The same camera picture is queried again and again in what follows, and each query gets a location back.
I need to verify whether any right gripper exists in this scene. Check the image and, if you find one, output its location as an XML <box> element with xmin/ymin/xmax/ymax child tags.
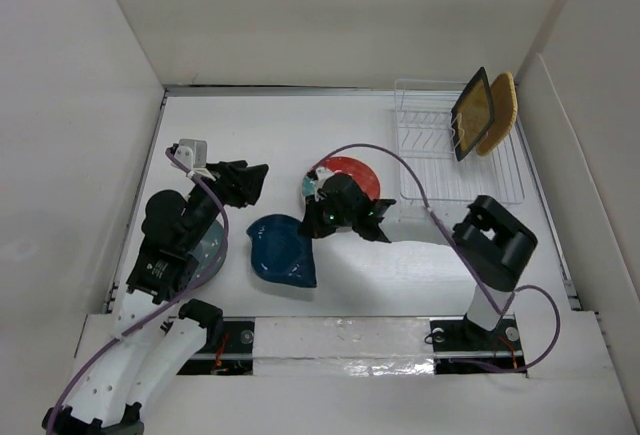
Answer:
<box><xmin>298</xmin><ymin>190</ymin><xmax>357</xmax><ymax>238</ymax></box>

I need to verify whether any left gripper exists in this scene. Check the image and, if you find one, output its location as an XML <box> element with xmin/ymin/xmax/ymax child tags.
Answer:
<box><xmin>181</xmin><ymin>159</ymin><xmax>266</xmax><ymax>252</ymax></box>

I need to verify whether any red teal floral plate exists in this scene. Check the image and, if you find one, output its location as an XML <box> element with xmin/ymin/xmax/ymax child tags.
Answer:
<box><xmin>300</xmin><ymin>156</ymin><xmax>381</xmax><ymax>204</ymax></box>

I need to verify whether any dark blue leaf plate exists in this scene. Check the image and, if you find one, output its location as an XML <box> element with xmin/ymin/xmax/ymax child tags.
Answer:
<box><xmin>246</xmin><ymin>214</ymin><xmax>317</xmax><ymax>288</ymax></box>

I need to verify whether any grey-green round plate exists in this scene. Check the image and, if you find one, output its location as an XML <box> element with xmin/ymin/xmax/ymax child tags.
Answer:
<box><xmin>188</xmin><ymin>220</ymin><xmax>227</xmax><ymax>291</ymax></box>

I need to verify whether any black yellow square plate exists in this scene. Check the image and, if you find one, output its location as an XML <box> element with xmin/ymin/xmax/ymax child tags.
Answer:
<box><xmin>451</xmin><ymin>67</ymin><xmax>495</xmax><ymax>161</ymax></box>

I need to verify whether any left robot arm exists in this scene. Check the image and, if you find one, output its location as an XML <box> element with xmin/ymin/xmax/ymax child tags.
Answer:
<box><xmin>43</xmin><ymin>160</ymin><xmax>269</xmax><ymax>434</ymax></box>

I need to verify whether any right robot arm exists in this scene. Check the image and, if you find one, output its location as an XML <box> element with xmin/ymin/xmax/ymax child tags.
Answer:
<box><xmin>298</xmin><ymin>170</ymin><xmax>538</xmax><ymax>348</ymax></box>

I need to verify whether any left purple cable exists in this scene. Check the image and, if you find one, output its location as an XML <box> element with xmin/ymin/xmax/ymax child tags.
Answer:
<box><xmin>42</xmin><ymin>147</ymin><xmax>231</xmax><ymax>426</ymax></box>

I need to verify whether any purple cable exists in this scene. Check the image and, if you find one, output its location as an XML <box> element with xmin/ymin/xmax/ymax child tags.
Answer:
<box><xmin>312</xmin><ymin>143</ymin><xmax>562</xmax><ymax>374</ymax></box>
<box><xmin>42</xmin><ymin>147</ymin><xmax>231</xmax><ymax>426</ymax></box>

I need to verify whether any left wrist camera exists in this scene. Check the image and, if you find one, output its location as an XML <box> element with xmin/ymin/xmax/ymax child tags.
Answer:
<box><xmin>171</xmin><ymin>138</ymin><xmax>208</xmax><ymax>170</ymax></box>

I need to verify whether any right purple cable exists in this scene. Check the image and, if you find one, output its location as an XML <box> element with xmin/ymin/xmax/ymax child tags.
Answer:
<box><xmin>312</xmin><ymin>143</ymin><xmax>562</xmax><ymax>374</ymax></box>

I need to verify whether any white wire dish rack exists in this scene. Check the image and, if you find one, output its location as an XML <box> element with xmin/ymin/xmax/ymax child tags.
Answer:
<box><xmin>393</xmin><ymin>78</ymin><xmax>525</xmax><ymax>206</ymax></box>

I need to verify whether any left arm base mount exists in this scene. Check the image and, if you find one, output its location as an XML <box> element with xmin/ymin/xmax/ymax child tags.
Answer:
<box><xmin>163</xmin><ymin>299</ymin><xmax>255</xmax><ymax>376</ymax></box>

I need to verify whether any metal rail bar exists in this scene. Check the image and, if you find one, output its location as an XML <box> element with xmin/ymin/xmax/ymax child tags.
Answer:
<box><xmin>189</xmin><ymin>350</ymin><xmax>524</xmax><ymax>362</ymax></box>

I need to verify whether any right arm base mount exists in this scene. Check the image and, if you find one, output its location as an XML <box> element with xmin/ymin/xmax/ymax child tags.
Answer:
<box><xmin>424</xmin><ymin>316</ymin><xmax>525</xmax><ymax>375</ymax></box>

